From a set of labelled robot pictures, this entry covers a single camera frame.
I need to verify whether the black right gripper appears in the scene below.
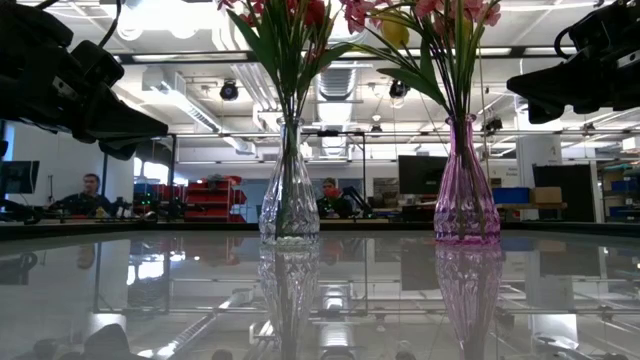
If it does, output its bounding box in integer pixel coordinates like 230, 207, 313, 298
506, 0, 640, 126

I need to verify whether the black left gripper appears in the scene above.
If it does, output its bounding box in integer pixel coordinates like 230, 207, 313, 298
0, 0, 170, 162

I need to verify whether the pink artificial flower spray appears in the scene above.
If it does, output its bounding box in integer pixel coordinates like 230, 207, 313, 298
339, 0, 466, 121
414, 0, 504, 121

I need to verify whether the yellow artificial tulip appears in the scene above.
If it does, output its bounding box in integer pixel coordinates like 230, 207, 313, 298
457, 14, 476, 44
377, 9, 451, 121

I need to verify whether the pink glass vase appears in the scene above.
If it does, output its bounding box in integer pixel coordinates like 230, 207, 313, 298
433, 113, 503, 247

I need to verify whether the dark purple artificial tulip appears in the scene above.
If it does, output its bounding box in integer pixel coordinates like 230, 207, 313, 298
227, 9, 301, 121

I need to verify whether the clear glass vase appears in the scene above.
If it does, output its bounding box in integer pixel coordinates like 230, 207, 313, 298
258, 117, 322, 247

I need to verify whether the red artificial flower spray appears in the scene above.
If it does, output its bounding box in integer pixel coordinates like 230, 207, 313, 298
269, 0, 351, 241
217, 0, 311, 241

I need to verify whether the person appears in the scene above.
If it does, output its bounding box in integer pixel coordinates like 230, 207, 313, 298
48, 172, 117, 219
315, 176, 355, 220

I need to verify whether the brown cardboard box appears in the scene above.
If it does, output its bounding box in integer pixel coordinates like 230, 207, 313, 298
529, 186, 564, 205

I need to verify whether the black cabinet panel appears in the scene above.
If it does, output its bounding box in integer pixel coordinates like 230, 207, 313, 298
532, 163, 597, 224

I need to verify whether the blue plastic bin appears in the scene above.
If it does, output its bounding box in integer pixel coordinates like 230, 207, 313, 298
492, 187, 531, 205

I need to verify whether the red storage rack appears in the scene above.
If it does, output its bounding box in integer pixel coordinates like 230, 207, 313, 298
183, 174, 248, 224

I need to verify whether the black computer monitor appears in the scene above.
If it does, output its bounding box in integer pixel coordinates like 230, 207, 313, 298
0, 159, 41, 196
398, 154, 450, 196

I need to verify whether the metal storage shelf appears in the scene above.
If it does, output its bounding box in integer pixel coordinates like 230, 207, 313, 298
602, 163, 640, 222

